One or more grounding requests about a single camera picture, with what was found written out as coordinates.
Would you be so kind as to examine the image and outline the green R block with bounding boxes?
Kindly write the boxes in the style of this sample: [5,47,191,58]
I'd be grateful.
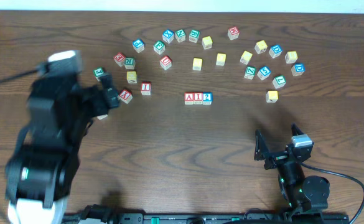
[124,57,136,70]

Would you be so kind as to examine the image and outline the yellow block right tilted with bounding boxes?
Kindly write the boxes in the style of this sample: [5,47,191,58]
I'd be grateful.
[240,50,253,65]

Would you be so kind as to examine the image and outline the red A block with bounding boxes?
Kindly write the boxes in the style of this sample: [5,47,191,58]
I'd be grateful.
[184,92,194,105]

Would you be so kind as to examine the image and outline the blue 2 block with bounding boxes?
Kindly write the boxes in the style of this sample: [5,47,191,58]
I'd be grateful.
[202,92,213,105]

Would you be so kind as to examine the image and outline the green B block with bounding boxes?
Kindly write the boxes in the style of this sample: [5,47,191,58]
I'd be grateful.
[189,29,200,43]

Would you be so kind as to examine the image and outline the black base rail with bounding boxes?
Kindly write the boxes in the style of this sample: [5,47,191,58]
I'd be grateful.
[61,205,350,224]

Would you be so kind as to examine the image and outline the blue d block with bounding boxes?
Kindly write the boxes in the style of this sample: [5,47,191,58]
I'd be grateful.
[291,63,306,76]
[269,44,282,58]

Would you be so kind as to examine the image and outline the blue D block upper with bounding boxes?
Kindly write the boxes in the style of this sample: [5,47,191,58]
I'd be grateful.
[269,44,282,58]

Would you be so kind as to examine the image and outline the yellow S block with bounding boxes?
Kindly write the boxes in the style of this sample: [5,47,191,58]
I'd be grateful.
[192,58,203,71]

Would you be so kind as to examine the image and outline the blue X block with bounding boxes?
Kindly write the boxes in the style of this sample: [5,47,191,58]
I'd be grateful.
[162,29,174,44]

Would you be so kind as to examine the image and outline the yellow block lower right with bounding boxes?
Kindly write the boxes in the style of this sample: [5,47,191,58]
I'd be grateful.
[266,90,279,103]

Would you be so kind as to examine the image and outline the green Z block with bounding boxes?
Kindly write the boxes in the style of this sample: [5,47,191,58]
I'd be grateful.
[244,66,256,80]

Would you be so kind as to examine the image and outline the blue D block right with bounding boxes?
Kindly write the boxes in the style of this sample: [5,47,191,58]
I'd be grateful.
[291,63,306,76]

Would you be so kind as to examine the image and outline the blue P block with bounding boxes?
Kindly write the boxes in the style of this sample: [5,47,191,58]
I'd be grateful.
[133,39,145,53]

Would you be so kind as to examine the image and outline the red U block centre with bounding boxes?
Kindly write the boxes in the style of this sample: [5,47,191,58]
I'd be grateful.
[159,55,172,70]

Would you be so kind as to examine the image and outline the red U block left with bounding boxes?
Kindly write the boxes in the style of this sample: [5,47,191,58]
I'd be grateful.
[96,114,108,120]

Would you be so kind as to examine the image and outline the green F block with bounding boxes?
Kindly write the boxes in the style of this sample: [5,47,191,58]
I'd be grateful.
[153,40,166,55]

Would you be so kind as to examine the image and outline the green J block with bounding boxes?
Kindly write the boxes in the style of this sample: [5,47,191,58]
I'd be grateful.
[93,67,106,82]

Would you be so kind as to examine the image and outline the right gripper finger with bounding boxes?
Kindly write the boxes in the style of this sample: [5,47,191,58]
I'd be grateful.
[254,129,269,161]
[291,123,304,136]

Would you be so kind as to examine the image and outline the red Y block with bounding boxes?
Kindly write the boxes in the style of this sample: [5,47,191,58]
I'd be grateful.
[118,90,133,104]

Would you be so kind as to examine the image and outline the yellow block upper right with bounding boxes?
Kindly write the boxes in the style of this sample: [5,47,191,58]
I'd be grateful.
[254,40,268,54]

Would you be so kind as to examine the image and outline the red i block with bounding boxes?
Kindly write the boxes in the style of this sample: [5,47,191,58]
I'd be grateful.
[194,92,203,105]
[141,82,152,95]

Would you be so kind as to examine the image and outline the red W block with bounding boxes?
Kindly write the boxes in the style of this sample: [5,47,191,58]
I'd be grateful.
[227,27,240,40]

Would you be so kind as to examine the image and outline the yellow block left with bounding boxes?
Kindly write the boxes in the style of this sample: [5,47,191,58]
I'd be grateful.
[126,71,138,84]

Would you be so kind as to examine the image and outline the yellow 8 block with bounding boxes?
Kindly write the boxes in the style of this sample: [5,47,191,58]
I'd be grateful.
[285,51,298,64]

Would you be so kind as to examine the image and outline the blue 5 block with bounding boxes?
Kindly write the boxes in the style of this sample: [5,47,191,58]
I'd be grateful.
[257,66,271,80]

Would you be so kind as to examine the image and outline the yellow block top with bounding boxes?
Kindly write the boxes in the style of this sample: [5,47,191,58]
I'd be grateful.
[202,36,213,50]

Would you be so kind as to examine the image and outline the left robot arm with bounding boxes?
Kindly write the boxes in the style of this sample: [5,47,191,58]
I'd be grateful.
[6,73,119,223]

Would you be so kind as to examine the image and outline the yellow O block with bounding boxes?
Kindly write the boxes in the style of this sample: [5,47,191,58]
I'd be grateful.
[216,53,226,66]

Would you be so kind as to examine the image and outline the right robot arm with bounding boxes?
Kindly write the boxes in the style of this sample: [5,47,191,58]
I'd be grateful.
[254,124,330,213]

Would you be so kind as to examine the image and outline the green N block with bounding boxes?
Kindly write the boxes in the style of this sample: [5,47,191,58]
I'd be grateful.
[175,29,186,43]

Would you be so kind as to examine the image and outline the red u block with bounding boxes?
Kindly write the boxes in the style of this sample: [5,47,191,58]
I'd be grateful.
[96,114,108,120]
[159,55,172,70]

